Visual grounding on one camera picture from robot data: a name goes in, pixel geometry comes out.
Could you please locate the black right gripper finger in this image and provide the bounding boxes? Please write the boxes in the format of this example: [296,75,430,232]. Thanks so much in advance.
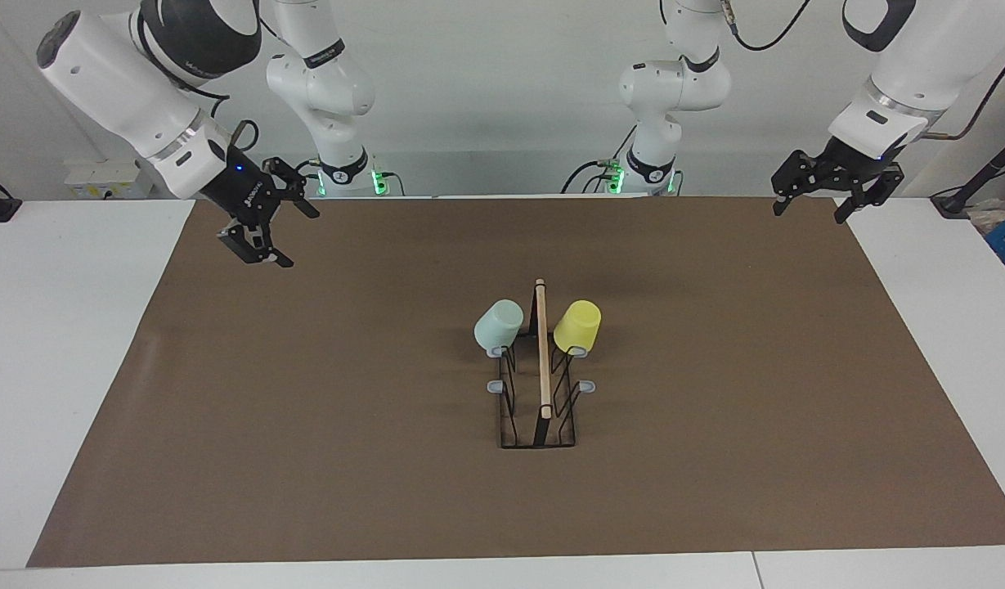
[261,157,321,219]
[218,223,294,269]

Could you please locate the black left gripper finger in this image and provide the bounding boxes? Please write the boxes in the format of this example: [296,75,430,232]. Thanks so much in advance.
[770,151,814,216]
[834,164,905,224]

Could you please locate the pale green plastic cup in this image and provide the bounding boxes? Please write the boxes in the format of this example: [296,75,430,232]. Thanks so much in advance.
[473,299,525,358]

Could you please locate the yellow plastic cup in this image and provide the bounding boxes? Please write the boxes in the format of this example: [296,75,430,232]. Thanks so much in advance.
[553,300,603,358]

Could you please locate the black stand with pole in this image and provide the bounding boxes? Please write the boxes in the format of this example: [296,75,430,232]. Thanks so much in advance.
[930,129,1005,218]

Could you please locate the clear plastic bag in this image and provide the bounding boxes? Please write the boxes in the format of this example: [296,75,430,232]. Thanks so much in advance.
[967,199,1005,234]

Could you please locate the brown table mat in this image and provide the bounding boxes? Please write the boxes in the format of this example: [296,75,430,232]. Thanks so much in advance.
[26,195,1005,569]

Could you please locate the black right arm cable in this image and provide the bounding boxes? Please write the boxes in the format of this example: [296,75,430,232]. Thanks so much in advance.
[138,16,262,155]

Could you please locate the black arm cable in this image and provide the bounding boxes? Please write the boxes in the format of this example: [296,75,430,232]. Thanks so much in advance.
[719,0,1005,142]
[138,16,262,155]

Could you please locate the black right base cables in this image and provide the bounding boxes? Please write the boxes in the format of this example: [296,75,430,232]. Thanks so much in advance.
[294,158,406,197]

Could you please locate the black base cables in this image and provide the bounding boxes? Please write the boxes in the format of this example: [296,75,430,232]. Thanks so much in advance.
[561,127,638,195]
[294,158,406,197]

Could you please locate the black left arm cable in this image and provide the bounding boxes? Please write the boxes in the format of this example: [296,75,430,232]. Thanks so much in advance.
[719,0,1005,142]

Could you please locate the black left base cables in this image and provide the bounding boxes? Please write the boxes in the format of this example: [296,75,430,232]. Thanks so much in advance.
[561,127,638,195]

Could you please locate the black wire cup rack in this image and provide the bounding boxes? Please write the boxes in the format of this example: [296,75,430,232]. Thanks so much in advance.
[487,278,597,449]

